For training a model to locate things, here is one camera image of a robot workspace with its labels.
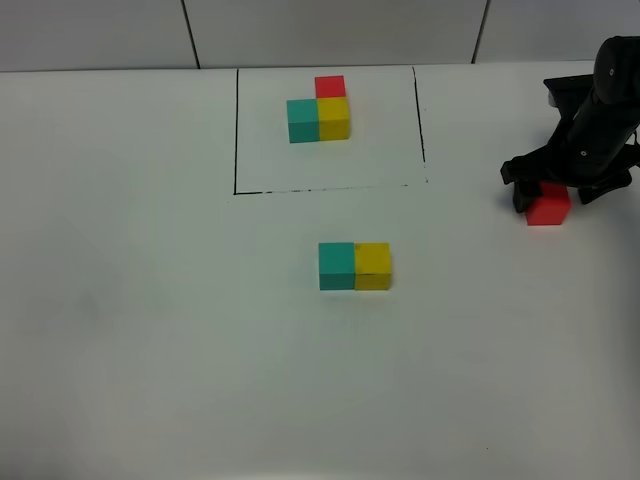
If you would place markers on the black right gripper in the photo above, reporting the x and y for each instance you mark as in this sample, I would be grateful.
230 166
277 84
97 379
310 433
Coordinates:
588 149

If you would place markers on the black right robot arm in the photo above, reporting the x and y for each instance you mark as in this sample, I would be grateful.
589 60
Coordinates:
618 57

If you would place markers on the template yellow cube block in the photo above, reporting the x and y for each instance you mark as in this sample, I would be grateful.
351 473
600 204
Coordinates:
334 118

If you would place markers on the template red cube block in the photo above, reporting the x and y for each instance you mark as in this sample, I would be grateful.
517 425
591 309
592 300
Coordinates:
330 86

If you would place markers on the template teal cube block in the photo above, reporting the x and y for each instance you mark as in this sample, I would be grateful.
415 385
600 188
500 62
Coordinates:
303 120

